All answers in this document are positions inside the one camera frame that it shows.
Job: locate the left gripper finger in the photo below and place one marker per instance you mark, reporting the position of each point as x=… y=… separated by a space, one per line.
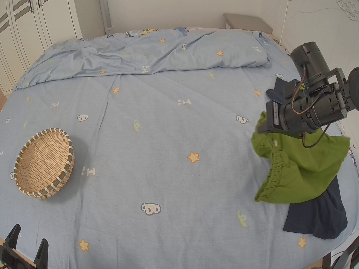
x=13 y=238
x=41 y=256

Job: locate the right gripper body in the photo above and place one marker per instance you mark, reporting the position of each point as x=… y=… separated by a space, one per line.
x=303 y=116

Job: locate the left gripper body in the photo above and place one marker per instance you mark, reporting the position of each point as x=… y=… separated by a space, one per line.
x=9 y=258

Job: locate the green shorts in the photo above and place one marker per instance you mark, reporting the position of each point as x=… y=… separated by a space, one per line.
x=303 y=172

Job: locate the round woven basket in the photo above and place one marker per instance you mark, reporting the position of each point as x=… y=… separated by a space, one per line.
x=42 y=164

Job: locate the bed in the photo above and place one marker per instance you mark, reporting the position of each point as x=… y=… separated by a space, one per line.
x=168 y=122

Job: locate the dark blue T-shirt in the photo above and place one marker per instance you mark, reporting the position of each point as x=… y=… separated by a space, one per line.
x=317 y=217

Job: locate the grey bedside table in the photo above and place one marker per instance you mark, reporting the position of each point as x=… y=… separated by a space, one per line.
x=244 y=21

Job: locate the pale blue quilt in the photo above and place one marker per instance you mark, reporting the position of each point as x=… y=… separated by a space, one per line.
x=140 y=55

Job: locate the white wardrobe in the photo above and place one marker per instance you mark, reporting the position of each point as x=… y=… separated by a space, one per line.
x=42 y=15

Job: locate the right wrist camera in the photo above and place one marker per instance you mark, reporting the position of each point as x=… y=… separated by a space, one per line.
x=291 y=91

